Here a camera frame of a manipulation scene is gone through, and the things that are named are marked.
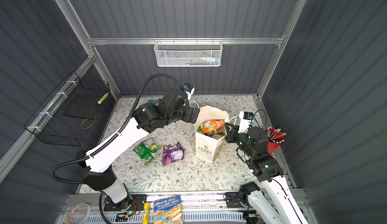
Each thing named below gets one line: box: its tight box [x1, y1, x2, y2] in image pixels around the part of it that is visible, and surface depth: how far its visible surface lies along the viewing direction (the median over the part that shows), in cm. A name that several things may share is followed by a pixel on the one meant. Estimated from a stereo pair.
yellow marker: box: [142, 202, 150, 224], surface depth 71 cm
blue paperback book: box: [153, 195, 183, 224], surface depth 71 cm
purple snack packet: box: [162, 141, 185, 167], surface depth 88 cm
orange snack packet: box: [201, 119, 225, 133], surface depth 84 cm
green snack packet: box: [133, 137, 161, 165], surface depth 88 cm
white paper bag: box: [194, 105, 230, 162], surface depth 80 cm
